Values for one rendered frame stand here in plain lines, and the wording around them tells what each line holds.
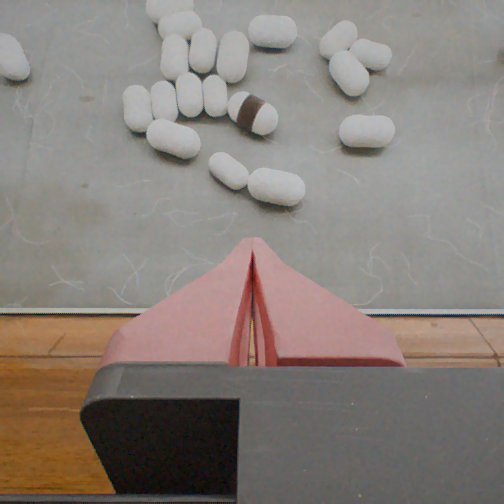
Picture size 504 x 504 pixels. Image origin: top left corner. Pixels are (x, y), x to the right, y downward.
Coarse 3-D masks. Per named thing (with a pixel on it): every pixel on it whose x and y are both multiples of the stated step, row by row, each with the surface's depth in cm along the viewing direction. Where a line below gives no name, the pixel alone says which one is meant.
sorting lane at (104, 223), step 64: (0, 0) 29; (64, 0) 29; (128, 0) 29; (256, 0) 29; (320, 0) 29; (384, 0) 29; (448, 0) 29; (64, 64) 28; (128, 64) 28; (256, 64) 28; (320, 64) 28; (448, 64) 28; (0, 128) 26; (64, 128) 26; (128, 128) 26; (192, 128) 26; (320, 128) 26; (448, 128) 26; (0, 192) 25; (64, 192) 25; (128, 192) 25; (192, 192) 25; (320, 192) 25; (384, 192) 25; (448, 192) 25; (0, 256) 24; (64, 256) 24; (128, 256) 24; (192, 256) 24; (320, 256) 24; (384, 256) 24; (448, 256) 24
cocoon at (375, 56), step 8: (360, 40) 26; (368, 40) 26; (352, 48) 27; (360, 48) 26; (368, 48) 26; (376, 48) 26; (384, 48) 26; (360, 56) 26; (368, 56) 26; (376, 56) 26; (384, 56) 26; (368, 64) 27; (376, 64) 26; (384, 64) 26
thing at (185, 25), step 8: (168, 16) 27; (176, 16) 27; (184, 16) 27; (192, 16) 27; (160, 24) 27; (168, 24) 26; (176, 24) 27; (184, 24) 27; (192, 24) 27; (200, 24) 27; (160, 32) 27; (168, 32) 27; (176, 32) 27; (184, 32) 27; (192, 32) 27
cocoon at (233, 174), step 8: (216, 160) 24; (224, 160) 24; (232, 160) 24; (216, 168) 24; (224, 168) 24; (232, 168) 24; (240, 168) 24; (216, 176) 25; (224, 176) 24; (232, 176) 24; (240, 176) 24; (248, 176) 24; (232, 184) 24; (240, 184) 24
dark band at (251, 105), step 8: (248, 96) 25; (256, 96) 25; (248, 104) 24; (256, 104) 24; (240, 112) 25; (248, 112) 25; (256, 112) 24; (240, 120) 25; (248, 120) 25; (248, 128) 25
